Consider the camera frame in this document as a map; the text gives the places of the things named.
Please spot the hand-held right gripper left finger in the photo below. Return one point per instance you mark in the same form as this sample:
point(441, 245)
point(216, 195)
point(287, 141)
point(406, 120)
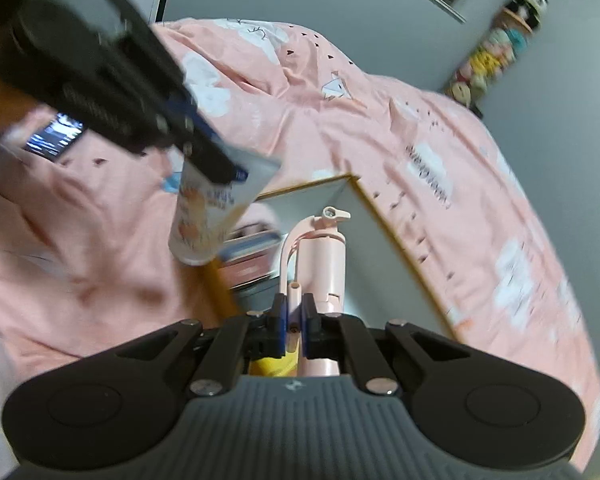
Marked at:
point(279, 325)

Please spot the pink printed blanket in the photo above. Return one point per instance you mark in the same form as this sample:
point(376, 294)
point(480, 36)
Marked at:
point(380, 125)

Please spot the pile of plush toys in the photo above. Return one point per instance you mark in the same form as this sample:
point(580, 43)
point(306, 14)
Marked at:
point(485, 60)

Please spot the pink extinguisher shaped bottle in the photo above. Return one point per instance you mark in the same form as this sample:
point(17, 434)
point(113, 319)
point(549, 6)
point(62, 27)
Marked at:
point(325, 270)

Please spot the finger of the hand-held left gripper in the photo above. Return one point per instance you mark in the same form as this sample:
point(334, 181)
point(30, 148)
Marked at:
point(195, 112)
point(207, 157)

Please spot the blue and white packet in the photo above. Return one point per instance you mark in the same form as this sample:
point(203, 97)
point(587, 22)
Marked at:
point(250, 245)

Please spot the black smartphone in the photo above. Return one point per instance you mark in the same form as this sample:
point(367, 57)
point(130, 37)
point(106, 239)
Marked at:
point(55, 137)

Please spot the white orange printed tube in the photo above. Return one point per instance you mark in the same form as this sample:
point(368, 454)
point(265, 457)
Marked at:
point(205, 220)

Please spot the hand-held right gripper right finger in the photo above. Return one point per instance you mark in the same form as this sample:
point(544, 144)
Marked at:
point(307, 325)

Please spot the yellow rimmed white box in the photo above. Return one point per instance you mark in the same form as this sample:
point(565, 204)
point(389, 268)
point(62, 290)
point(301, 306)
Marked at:
point(375, 270)

